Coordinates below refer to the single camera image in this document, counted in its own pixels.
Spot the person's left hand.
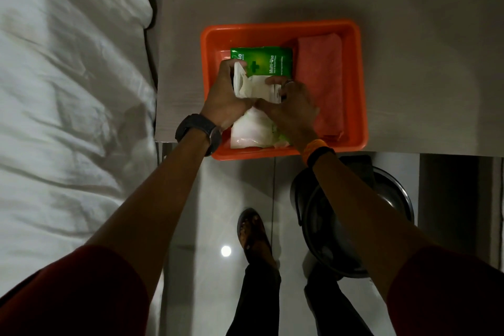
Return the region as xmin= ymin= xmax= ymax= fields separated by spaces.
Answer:
xmin=200 ymin=59 xmax=256 ymax=132

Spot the person's right hand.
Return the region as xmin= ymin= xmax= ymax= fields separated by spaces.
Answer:
xmin=254 ymin=76 xmax=321 ymax=151

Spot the white wet wipe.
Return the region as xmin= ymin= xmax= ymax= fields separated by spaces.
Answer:
xmin=233 ymin=62 xmax=282 ymax=104

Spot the green white wet wipes packet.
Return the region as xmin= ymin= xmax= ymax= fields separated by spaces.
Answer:
xmin=230 ymin=46 xmax=294 ymax=150

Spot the person's right forearm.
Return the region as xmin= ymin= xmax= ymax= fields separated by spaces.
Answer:
xmin=312 ymin=153 xmax=434 ymax=301

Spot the person's left forearm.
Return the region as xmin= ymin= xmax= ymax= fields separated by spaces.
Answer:
xmin=86 ymin=129 xmax=210 ymax=301

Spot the black wrist watch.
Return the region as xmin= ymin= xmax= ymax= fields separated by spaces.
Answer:
xmin=175 ymin=113 xmax=223 ymax=158

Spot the orange wristband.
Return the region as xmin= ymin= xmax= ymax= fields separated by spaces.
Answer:
xmin=301 ymin=139 xmax=330 ymax=165

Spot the pink folded cloth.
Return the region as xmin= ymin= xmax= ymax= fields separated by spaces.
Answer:
xmin=295 ymin=33 xmax=347 ymax=142

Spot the black wristband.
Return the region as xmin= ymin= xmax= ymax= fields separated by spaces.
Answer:
xmin=306 ymin=146 xmax=336 ymax=169

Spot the orange plastic tray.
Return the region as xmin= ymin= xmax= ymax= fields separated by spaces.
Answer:
xmin=199 ymin=19 xmax=369 ymax=162

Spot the person's sandalled foot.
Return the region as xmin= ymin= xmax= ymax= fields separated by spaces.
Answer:
xmin=237 ymin=208 xmax=279 ymax=270

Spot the dark metal waste bin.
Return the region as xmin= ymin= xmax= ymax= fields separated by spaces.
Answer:
xmin=290 ymin=166 xmax=415 ymax=280

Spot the white bed sheet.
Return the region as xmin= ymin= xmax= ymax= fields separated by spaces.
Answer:
xmin=0 ymin=0 xmax=159 ymax=298

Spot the person's left trouser leg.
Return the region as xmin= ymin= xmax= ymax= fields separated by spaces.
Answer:
xmin=225 ymin=260 xmax=282 ymax=336

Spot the person's trouser leg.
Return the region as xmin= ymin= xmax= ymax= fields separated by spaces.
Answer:
xmin=225 ymin=260 xmax=282 ymax=336
xmin=303 ymin=263 xmax=375 ymax=336

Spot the person's right trouser leg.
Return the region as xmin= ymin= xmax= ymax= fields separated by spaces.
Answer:
xmin=303 ymin=263 xmax=375 ymax=336

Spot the person's red left sleeve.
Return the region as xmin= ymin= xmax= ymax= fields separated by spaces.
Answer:
xmin=0 ymin=244 xmax=151 ymax=336

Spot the person's red sleeve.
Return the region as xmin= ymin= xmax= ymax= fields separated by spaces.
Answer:
xmin=386 ymin=244 xmax=504 ymax=336
xmin=0 ymin=244 xmax=151 ymax=336

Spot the person's red right sleeve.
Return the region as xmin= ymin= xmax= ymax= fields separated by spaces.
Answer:
xmin=386 ymin=244 xmax=504 ymax=336

